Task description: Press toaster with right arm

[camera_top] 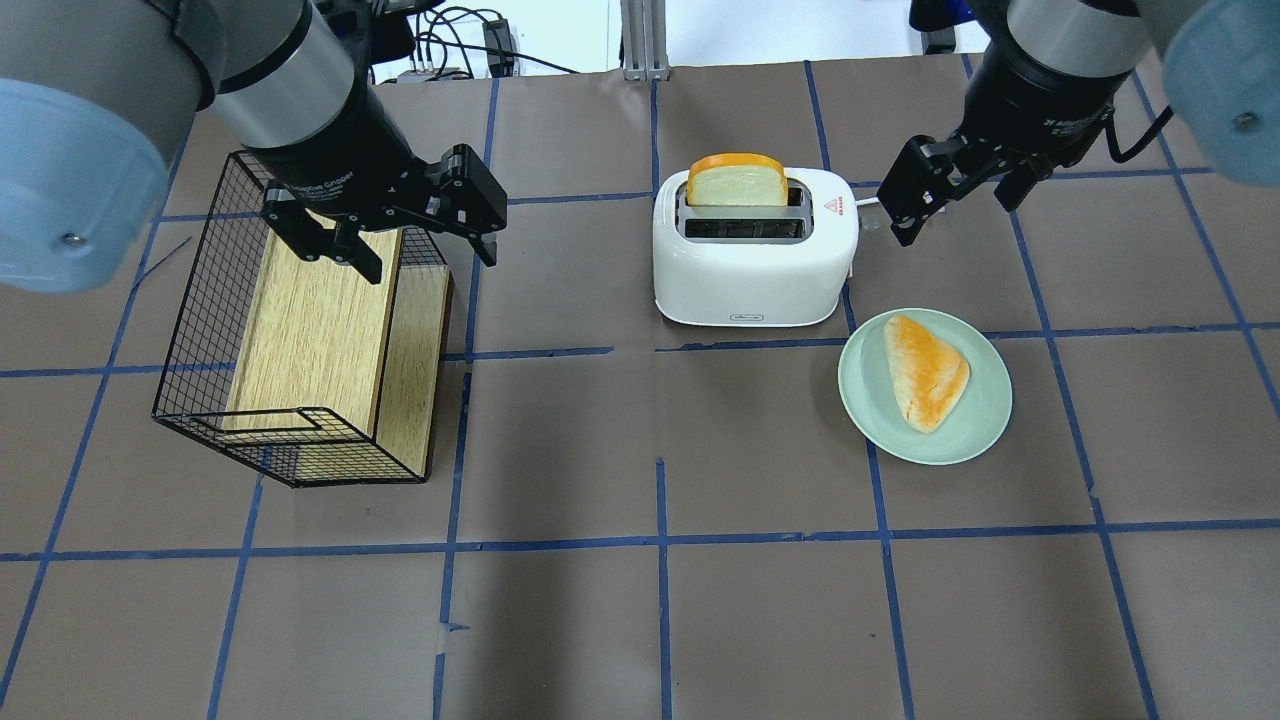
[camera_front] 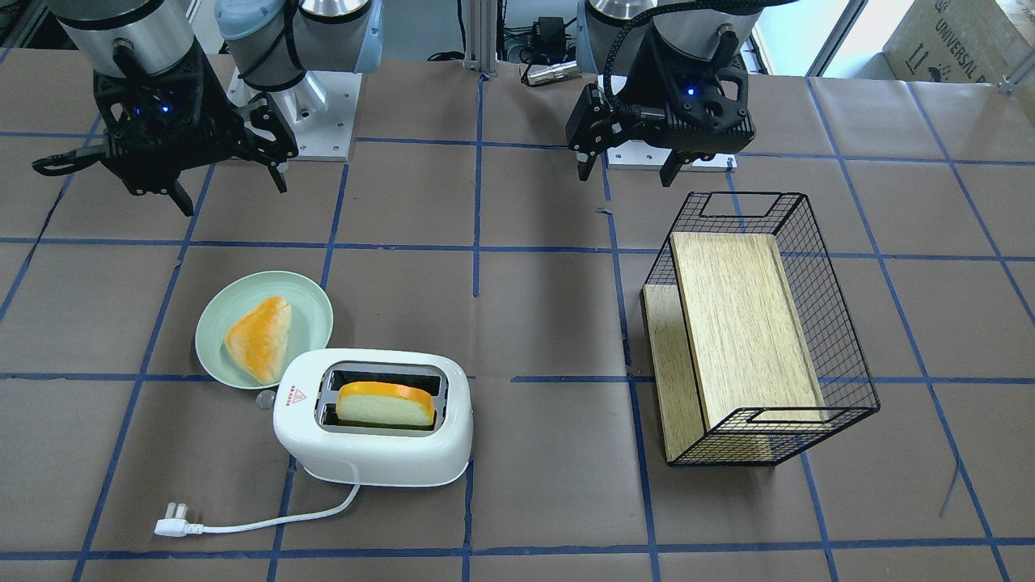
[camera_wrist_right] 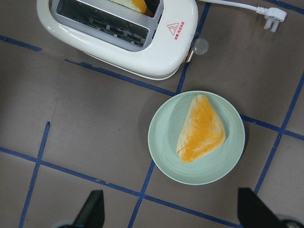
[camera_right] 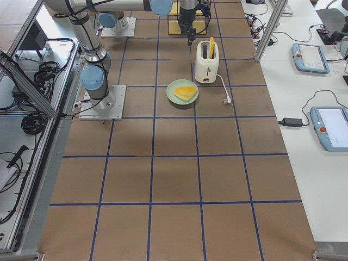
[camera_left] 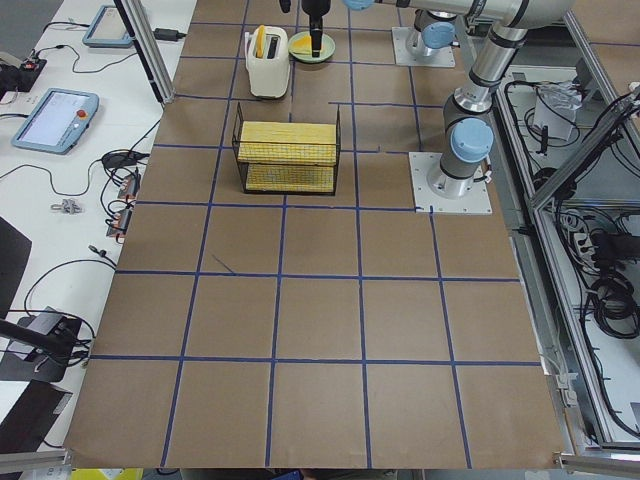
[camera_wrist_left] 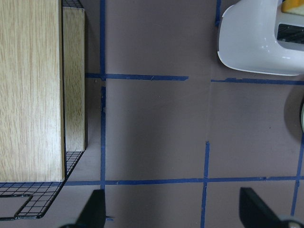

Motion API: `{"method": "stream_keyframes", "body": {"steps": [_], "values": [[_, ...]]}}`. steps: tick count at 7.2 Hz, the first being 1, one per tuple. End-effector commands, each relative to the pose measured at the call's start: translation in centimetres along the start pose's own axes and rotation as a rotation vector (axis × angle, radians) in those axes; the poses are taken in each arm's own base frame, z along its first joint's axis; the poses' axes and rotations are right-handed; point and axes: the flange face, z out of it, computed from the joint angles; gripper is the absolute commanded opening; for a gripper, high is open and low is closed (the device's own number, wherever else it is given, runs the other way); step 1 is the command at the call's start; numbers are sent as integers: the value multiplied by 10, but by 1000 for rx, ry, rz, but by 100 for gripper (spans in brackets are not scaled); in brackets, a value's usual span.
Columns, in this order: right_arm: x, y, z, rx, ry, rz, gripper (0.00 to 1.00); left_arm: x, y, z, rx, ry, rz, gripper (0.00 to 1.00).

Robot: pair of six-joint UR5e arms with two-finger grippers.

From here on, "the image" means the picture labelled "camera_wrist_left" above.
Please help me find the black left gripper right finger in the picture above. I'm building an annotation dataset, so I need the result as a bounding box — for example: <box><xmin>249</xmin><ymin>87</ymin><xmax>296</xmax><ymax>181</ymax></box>
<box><xmin>239</xmin><ymin>187</ymin><xmax>304</xmax><ymax>228</ymax></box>

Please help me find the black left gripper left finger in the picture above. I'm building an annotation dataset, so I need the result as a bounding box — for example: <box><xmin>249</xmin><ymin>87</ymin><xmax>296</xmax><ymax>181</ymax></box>
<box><xmin>61</xmin><ymin>190</ymin><xmax>106</xmax><ymax>228</ymax></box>

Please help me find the white toaster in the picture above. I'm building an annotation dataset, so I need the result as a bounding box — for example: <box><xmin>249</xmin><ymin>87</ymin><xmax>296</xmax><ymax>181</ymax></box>
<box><xmin>218</xmin><ymin>0</ymin><xmax>304</xmax><ymax>76</ymax></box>

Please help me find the toast slice in toaster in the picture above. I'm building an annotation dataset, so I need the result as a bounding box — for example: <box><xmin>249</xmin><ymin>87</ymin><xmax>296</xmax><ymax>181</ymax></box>
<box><xmin>281</xmin><ymin>0</ymin><xmax>304</xmax><ymax>16</ymax></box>

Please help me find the white round plate edge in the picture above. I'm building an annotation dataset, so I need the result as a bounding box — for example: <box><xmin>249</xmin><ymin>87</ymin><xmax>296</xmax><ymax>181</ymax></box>
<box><xmin>300</xmin><ymin>99</ymin><xmax>304</xmax><ymax>132</ymax></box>

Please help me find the wooden shelf board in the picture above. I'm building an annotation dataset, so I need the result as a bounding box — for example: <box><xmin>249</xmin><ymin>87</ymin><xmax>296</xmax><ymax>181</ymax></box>
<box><xmin>0</xmin><ymin>0</ymin><xmax>86</xmax><ymax>182</ymax></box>

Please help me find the black wire rack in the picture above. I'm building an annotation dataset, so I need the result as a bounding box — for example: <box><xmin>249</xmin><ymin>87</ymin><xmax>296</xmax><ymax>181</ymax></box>
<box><xmin>0</xmin><ymin>0</ymin><xmax>87</xmax><ymax>221</ymax></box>

